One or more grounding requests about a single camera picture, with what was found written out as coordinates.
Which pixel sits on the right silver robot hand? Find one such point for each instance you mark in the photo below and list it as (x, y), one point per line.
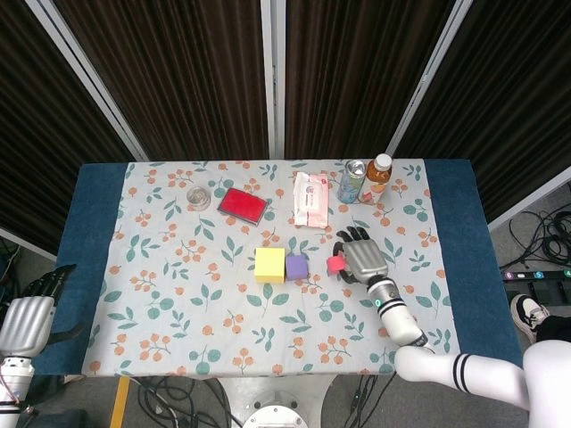
(366, 260)

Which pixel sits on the blue drink can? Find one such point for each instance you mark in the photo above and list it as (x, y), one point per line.
(351, 185)

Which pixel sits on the orange tea bottle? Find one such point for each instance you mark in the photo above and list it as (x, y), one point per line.
(378, 178)

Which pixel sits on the yellow floor tape strip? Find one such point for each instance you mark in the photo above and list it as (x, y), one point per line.
(119, 401)

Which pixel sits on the floral fruit print tablecloth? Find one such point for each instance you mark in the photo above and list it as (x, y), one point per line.
(201, 312)

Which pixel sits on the black trouser leg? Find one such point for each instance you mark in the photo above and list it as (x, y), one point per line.
(555, 327)

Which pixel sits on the pink small block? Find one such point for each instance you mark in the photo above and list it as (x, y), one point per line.
(333, 265)

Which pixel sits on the pink wet wipes pack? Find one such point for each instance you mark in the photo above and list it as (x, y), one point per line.
(310, 198)

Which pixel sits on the black and white sneaker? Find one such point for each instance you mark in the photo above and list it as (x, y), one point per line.
(526, 316)

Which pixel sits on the blue felt table cover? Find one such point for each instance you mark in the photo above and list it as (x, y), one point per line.
(85, 223)

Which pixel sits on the red ink pad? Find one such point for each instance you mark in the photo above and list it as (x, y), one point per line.
(241, 206)

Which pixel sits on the yellow block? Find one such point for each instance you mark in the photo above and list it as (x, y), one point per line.
(270, 265)

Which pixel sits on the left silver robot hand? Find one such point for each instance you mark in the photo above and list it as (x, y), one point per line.
(27, 318)

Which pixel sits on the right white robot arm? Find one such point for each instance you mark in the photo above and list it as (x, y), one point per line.
(401, 321)

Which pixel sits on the black power strip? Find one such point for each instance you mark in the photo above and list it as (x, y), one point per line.
(535, 274)

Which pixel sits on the purple block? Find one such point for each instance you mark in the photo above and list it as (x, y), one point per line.
(296, 267)

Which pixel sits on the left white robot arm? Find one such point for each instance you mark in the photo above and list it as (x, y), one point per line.
(11, 379)

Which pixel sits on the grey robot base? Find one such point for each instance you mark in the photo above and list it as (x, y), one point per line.
(276, 417)

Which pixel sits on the small clear glass bowl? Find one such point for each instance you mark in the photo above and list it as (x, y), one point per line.
(198, 197)

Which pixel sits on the dark ribbed partition panel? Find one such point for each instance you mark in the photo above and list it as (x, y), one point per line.
(357, 80)
(35, 134)
(513, 111)
(178, 80)

